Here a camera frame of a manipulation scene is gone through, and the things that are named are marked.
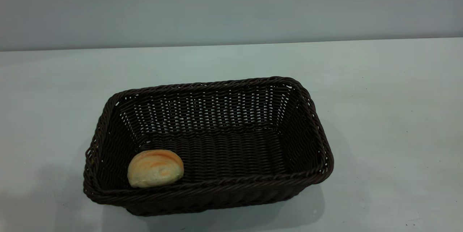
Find black woven wicker basket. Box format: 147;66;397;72
83;76;334;217

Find ridged orange bread roll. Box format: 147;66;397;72
127;149;184;188

